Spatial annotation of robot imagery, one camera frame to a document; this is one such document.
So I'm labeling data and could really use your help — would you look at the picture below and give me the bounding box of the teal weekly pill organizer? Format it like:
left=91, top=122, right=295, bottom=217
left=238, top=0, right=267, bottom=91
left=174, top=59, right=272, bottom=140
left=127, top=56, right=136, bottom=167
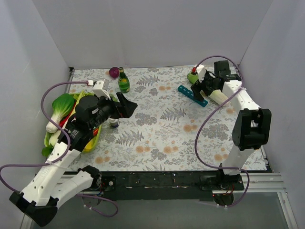
left=177, top=85, right=208, bottom=107

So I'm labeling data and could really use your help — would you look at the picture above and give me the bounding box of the white pill bottle blue label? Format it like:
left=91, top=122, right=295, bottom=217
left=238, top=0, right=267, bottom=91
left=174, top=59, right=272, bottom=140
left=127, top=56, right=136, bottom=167
left=109, top=118, right=119, bottom=128

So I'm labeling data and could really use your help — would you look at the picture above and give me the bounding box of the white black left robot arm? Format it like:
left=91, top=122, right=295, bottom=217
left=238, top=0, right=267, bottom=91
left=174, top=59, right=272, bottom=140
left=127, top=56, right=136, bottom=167
left=10, top=93, right=138, bottom=227

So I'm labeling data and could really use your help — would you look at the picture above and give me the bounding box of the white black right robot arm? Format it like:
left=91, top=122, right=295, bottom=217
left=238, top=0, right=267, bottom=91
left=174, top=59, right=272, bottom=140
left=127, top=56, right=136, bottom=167
left=191, top=61, right=272, bottom=190

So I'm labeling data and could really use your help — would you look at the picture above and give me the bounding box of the napa cabbage on table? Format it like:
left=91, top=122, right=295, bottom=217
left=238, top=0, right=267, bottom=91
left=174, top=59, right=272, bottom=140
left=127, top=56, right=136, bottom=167
left=187, top=72, right=228, bottom=105

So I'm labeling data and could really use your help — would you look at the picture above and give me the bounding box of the celery stalk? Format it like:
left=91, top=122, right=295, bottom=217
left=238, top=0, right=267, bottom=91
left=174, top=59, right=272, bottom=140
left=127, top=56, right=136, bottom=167
left=71, top=91, right=94, bottom=101

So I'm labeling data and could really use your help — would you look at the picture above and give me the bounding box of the green glass bottle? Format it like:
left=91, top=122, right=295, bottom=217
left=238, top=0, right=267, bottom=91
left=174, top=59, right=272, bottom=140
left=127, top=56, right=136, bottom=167
left=118, top=67, right=130, bottom=93

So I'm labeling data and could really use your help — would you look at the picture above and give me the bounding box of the green plastic tray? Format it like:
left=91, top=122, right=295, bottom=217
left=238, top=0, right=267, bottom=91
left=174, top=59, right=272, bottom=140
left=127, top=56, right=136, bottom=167
left=44, top=93, right=106, bottom=153

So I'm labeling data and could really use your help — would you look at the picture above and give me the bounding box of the red chili pepper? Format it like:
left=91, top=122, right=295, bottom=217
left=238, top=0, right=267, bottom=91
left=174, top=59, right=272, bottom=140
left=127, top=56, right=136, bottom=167
left=59, top=102, right=76, bottom=128

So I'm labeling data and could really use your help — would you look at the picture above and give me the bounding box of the yellow white cabbage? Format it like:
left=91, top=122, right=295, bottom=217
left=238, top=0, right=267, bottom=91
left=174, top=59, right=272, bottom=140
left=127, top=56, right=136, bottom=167
left=83, top=139, right=94, bottom=152

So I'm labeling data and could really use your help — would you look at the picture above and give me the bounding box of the purple onion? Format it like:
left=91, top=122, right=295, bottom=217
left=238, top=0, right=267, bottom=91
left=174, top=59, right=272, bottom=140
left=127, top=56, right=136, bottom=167
left=109, top=67, right=120, bottom=79

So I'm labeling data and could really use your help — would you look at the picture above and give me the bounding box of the floral patterned table mat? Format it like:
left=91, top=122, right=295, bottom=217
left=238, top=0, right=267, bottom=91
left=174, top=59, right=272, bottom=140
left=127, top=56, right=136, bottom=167
left=45, top=66, right=267, bottom=172

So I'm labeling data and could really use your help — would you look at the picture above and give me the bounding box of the small bok choy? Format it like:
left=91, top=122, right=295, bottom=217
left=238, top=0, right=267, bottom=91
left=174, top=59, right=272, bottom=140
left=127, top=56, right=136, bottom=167
left=41, top=130, right=61, bottom=157

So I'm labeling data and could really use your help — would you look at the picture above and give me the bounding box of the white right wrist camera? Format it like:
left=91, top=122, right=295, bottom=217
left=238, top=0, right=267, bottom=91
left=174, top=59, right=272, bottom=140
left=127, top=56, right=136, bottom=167
left=192, top=64, right=206, bottom=82

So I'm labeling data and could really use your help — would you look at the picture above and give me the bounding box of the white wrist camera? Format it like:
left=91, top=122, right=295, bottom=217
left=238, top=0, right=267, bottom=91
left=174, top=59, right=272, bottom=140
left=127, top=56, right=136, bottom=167
left=92, top=79, right=111, bottom=99
left=192, top=64, right=206, bottom=82

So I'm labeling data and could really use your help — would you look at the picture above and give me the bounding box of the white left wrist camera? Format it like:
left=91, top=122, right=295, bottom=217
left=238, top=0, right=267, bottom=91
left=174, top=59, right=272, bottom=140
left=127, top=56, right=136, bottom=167
left=92, top=79, right=111, bottom=99

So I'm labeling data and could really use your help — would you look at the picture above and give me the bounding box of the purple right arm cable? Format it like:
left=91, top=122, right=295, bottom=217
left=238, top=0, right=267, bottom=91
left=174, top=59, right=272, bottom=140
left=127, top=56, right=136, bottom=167
left=192, top=55, right=250, bottom=207

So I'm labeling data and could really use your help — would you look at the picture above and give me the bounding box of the black table front rail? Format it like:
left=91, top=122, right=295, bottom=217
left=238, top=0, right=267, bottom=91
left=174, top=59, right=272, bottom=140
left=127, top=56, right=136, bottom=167
left=95, top=171, right=247, bottom=201

